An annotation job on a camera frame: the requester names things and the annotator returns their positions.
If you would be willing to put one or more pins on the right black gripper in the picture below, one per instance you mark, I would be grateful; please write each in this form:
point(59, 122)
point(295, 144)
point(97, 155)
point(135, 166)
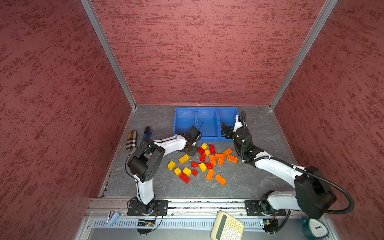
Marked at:
point(230, 130)

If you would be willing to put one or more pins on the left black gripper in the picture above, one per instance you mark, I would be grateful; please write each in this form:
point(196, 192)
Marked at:
point(192, 152)

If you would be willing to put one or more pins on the yellow lego long slanted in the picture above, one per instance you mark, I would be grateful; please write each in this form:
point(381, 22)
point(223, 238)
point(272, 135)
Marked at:
point(184, 159)

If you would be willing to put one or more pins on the red lego top long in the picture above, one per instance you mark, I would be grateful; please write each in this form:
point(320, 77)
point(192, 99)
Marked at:
point(212, 149)

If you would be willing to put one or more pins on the red lego long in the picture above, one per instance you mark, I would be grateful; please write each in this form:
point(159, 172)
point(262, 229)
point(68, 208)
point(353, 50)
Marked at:
point(212, 149)
point(185, 178)

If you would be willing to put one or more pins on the blue three-compartment bin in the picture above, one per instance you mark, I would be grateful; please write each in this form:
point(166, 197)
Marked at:
point(207, 119)

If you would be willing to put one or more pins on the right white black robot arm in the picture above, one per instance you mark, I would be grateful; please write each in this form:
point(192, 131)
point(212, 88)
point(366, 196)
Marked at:
point(310, 195)

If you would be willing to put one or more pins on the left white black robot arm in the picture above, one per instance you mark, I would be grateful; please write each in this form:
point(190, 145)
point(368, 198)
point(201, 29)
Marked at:
point(144, 161)

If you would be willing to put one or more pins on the red lego small bottom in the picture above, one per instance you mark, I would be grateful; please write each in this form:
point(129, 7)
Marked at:
point(195, 172)

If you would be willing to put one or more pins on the red lego long bottom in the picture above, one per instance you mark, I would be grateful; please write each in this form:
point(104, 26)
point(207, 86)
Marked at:
point(185, 178)

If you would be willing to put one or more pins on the plaid brown glasses case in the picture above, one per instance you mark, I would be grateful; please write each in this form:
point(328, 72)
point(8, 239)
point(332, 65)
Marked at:
point(131, 141)

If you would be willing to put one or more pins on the cream calculator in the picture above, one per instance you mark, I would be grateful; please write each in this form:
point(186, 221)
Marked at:
point(226, 227)

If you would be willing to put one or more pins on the small clear plastic piece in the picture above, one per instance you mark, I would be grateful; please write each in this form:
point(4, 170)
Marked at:
point(112, 217)

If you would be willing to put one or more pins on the dark green alarm clock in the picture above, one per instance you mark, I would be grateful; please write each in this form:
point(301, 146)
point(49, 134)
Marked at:
point(314, 229)

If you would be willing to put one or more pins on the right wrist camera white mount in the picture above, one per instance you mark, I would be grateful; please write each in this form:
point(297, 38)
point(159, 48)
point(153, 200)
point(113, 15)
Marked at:
point(238, 122)

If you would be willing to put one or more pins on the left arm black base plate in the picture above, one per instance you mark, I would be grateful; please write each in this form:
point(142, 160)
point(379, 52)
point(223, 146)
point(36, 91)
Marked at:
point(136, 208)

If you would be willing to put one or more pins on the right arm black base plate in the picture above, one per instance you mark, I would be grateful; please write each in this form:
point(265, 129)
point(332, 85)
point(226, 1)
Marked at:
point(255, 208)

